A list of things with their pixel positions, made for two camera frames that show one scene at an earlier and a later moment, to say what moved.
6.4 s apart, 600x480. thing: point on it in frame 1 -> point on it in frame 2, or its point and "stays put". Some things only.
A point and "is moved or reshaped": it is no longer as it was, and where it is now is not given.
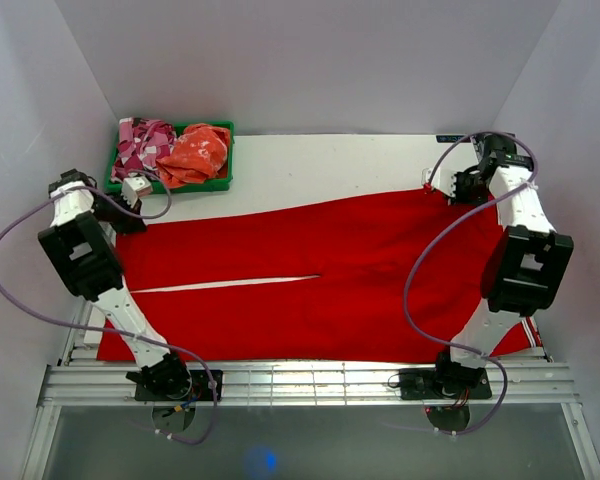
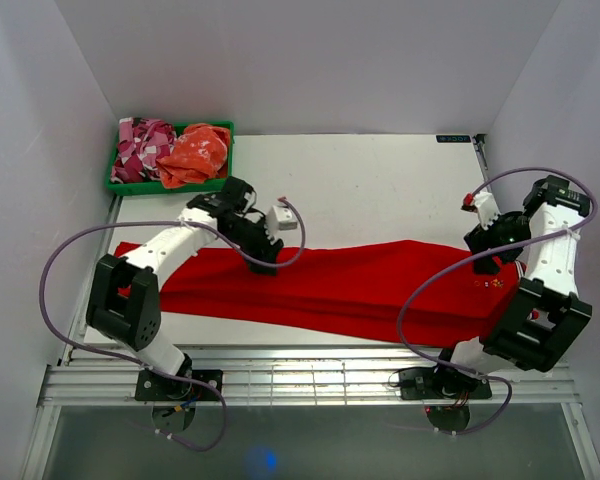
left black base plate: [200, 389] stays put
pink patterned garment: [141, 142] stays put
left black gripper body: [108, 212] -> [252, 237]
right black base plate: [423, 384] stays put
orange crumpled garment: [199, 155] stays put
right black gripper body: [469, 190] -> [501, 233]
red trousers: [390, 277] is moved or reshaped
